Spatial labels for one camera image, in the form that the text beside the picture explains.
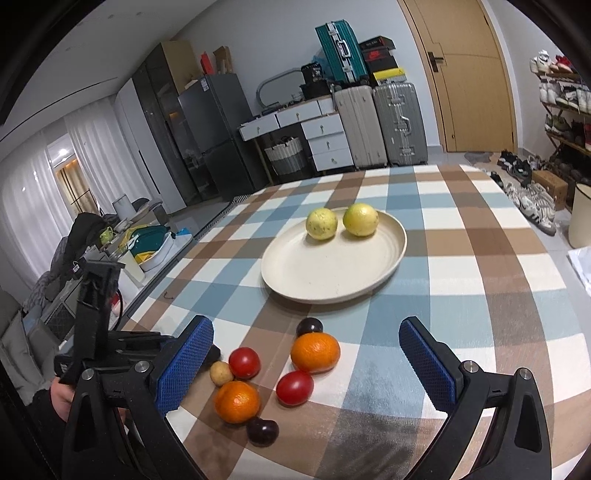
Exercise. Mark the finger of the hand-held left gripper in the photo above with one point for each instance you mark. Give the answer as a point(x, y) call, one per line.
point(147, 337)
point(134, 354)

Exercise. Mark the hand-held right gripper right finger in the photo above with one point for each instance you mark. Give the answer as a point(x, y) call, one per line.
point(427, 364)

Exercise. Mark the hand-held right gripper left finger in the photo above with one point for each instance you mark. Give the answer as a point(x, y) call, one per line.
point(184, 364)

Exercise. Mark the tan longan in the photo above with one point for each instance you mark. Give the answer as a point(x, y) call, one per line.
point(221, 373)

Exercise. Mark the red tomato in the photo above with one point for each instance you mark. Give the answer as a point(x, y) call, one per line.
point(295, 388)
point(244, 363)

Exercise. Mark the small orange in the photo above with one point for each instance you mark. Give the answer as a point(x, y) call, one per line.
point(237, 401)

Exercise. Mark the dark purple plum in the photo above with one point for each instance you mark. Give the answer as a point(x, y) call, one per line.
point(308, 326)
point(262, 430)

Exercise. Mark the large orange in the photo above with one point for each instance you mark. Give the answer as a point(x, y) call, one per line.
point(315, 353)

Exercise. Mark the cream round plate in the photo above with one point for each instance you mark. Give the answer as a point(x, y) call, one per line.
point(332, 272)

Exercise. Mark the person's left hand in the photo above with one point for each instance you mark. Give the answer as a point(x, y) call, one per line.
point(60, 398)

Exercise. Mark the black jacket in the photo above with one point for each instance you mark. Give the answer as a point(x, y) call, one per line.
point(85, 230)

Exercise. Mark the white basin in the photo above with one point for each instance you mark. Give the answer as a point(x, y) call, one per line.
point(162, 254)

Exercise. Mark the teal bag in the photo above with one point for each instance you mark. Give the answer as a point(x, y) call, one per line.
point(150, 237)

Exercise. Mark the plaid tablecloth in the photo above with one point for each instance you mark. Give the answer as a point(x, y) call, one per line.
point(461, 277)

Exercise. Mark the white curtain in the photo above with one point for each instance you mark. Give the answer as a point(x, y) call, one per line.
point(106, 152)
point(27, 198)

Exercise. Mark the smooth yellow-green guava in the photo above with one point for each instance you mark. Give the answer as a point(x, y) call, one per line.
point(360, 220)

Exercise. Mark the white wardrobe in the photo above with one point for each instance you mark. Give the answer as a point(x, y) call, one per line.
point(134, 129)

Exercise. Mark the spotted yellow-green guava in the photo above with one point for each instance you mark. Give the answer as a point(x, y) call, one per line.
point(322, 224)

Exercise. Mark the white plastic bag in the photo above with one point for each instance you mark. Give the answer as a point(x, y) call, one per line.
point(581, 272)

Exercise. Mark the black glass cabinet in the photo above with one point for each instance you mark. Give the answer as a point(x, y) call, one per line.
point(157, 115)

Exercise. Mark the pile of sneakers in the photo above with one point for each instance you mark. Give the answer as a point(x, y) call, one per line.
point(531, 198)

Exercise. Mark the grey refrigerator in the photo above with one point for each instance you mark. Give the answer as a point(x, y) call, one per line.
point(217, 138)

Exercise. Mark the white bin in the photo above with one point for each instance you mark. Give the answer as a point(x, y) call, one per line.
point(581, 217)

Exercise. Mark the grey doormat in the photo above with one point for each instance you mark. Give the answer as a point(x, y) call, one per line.
point(478, 157)

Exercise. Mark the white laundry basket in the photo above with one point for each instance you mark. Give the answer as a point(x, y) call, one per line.
point(285, 157)

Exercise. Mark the silver suitcase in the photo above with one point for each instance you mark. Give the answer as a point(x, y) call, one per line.
point(399, 122)

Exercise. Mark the beige suitcase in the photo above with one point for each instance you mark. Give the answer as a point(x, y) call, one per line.
point(360, 127)

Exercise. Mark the large cardboard box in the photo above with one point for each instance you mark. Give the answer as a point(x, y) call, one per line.
point(181, 64)

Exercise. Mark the white dresser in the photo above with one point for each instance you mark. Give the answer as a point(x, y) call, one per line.
point(323, 134)

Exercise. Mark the red box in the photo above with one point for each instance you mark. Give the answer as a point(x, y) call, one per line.
point(206, 63)

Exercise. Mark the grey framed mirror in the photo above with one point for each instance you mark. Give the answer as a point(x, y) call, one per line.
point(265, 87)

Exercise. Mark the small brown cardboard box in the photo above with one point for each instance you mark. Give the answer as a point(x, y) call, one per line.
point(222, 59)

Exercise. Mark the wooden door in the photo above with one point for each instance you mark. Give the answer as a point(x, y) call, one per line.
point(466, 83)

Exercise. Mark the shoe rack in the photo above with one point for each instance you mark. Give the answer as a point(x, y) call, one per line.
point(565, 110)

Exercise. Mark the yellow box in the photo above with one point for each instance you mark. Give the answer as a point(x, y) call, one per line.
point(388, 75)

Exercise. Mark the black bag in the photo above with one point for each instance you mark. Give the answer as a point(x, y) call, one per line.
point(314, 74)

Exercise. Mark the black shoe box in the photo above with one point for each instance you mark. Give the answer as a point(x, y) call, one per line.
point(377, 48)

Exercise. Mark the teal suitcase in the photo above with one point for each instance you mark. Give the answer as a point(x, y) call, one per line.
point(340, 48)

